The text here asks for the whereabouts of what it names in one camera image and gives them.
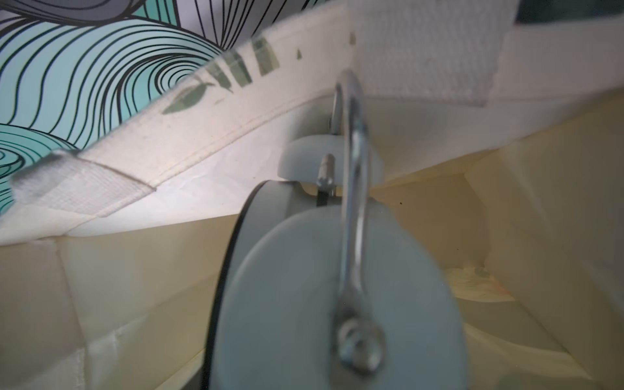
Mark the pale blue twin-bell alarm clock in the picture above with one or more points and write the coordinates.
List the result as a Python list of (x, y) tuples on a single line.
[(321, 288)]

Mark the floral canvas tote bag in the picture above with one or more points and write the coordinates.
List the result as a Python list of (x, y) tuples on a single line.
[(133, 133)]

